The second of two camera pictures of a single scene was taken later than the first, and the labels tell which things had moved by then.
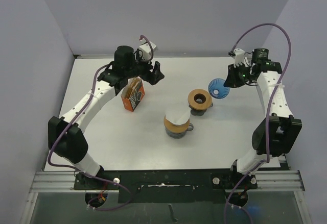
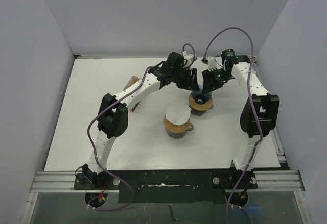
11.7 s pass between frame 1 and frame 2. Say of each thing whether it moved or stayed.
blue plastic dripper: moved
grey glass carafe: stayed
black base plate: stayed
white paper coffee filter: stayed
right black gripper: moved
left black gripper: moved
